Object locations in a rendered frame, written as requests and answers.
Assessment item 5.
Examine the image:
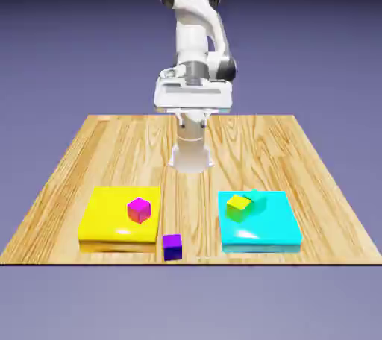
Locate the small purple cube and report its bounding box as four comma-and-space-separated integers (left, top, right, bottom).
162, 233, 184, 262

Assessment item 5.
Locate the small magenta cube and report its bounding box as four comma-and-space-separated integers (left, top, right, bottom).
127, 197, 152, 224

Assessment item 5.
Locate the small teal cube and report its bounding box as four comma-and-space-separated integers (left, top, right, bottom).
242, 189, 267, 215

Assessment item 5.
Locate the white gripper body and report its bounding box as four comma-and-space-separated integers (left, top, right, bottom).
153, 76, 234, 115

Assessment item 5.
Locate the large yellow box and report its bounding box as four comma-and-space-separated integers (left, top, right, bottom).
77, 186, 162, 254

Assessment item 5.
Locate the large cyan box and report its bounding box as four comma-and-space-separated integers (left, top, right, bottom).
217, 189, 303, 254

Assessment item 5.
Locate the small yellow cube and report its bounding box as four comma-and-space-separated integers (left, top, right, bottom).
225, 194, 252, 224

